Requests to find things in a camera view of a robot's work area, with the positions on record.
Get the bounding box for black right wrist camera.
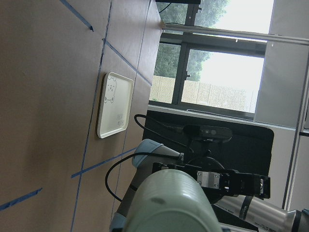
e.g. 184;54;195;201
183;125;233;143

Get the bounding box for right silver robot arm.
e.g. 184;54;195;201
110;139;309;232

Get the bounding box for pale green cup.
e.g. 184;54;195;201
123;169;222;232

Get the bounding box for cream bear tray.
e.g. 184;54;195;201
97;72;134;139

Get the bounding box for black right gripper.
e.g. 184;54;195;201
152;162;271;200

